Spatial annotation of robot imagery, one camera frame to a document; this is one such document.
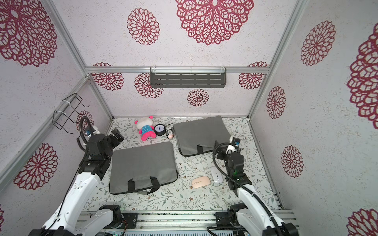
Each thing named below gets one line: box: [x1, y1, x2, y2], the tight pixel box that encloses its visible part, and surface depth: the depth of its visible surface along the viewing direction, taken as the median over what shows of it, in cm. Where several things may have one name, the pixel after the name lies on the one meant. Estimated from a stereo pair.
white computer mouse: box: [210, 166, 223, 184], surface depth 89 cm
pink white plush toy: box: [134, 115, 158, 142], surface depth 108 cm
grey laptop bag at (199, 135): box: [173, 115, 231, 157], surface depth 111 cm
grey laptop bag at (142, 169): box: [109, 141, 178, 195], surface depth 87 cm
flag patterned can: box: [165, 122, 175, 140], surface depth 111 cm
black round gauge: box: [154, 123, 166, 136], surface depth 112 cm
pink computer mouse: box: [191, 176, 211, 189], surface depth 87 cm
